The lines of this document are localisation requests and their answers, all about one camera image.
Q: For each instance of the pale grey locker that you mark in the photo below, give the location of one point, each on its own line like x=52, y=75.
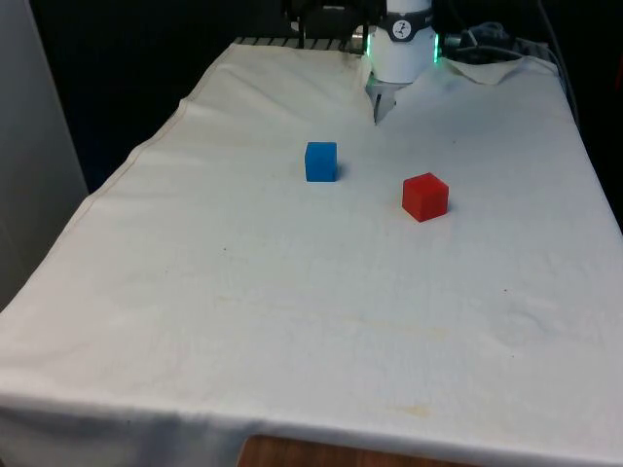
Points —
x=34, y=146

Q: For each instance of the blue cube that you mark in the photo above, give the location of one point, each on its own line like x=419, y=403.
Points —
x=321, y=162

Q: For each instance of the red cube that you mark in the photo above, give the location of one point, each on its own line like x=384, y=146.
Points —
x=424, y=197

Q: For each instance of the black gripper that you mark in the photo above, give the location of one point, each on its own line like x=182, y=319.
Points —
x=336, y=10

